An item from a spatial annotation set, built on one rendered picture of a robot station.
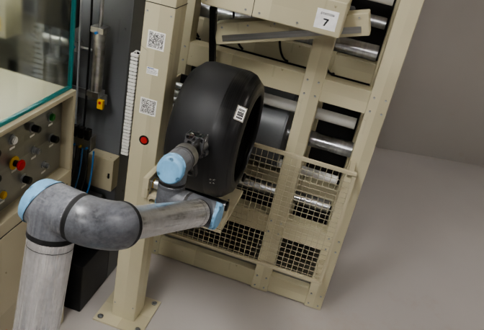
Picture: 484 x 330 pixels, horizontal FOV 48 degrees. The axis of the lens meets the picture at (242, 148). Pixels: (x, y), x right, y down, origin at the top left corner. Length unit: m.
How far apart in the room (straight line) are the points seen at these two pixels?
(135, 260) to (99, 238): 1.51
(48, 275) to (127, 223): 0.23
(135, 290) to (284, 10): 1.55
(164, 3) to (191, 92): 0.36
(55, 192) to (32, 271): 0.20
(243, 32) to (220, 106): 0.54
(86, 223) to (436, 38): 4.46
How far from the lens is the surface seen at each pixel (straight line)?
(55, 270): 1.38
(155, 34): 2.24
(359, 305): 3.51
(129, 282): 2.87
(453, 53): 5.45
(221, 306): 3.20
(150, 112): 2.35
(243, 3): 2.37
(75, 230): 1.27
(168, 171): 1.75
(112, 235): 1.27
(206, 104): 2.10
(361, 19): 2.44
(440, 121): 5.67
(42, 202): 1.31
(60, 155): 2.46
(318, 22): 2.32
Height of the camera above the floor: 2.17
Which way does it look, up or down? 26 degrees down
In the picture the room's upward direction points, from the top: 12 degrees clockwise
